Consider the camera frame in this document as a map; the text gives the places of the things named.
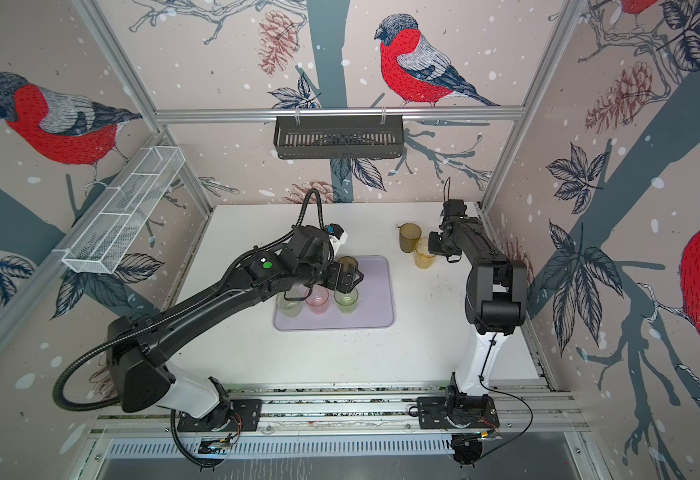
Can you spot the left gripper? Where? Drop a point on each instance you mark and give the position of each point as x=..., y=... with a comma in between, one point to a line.
x=338, y=283

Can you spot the brown textured cup front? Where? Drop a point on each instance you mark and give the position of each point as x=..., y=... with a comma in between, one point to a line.
x=348, y=263

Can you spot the brown textured cup back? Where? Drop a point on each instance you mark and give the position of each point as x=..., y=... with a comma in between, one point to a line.
x=409, y=236

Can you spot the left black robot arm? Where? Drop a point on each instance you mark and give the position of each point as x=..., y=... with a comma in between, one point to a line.
x=140, y=364

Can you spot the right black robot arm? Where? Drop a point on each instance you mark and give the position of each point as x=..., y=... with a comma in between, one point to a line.
x=495, y=302

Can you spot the green smooth cup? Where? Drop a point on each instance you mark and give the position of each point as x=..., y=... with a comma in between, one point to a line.
x=347, y=302

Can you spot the yellow smooth cup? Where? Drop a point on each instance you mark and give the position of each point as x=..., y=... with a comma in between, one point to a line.
x=423, y=258

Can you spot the pink smooth cup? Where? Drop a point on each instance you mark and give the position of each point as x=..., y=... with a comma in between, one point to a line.
x=318, y=300

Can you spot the black hanging wire basket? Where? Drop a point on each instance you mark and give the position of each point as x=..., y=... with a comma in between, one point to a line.
x=339, y=137

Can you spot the white wire mesh shelf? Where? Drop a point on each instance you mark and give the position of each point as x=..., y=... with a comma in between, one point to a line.
x=128, y=204

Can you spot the aluminium frame top rail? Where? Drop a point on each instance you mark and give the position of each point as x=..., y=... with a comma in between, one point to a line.
x=215, y=116

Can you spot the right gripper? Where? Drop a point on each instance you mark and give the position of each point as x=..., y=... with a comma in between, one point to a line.
x=435, y=245

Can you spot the green textured cup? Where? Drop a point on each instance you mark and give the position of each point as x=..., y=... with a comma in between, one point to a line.
x=288, y=308

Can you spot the lilac plastic tray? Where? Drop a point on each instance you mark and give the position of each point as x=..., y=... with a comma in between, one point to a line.
x=375, y=309

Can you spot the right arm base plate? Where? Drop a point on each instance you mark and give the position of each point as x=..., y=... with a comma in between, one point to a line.
x=468, y=412

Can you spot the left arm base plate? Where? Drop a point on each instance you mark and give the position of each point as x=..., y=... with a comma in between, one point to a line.
x=232, y=416

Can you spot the brown textured cup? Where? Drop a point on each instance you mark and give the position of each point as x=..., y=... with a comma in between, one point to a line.
x=348, y=263
x=409, y=236

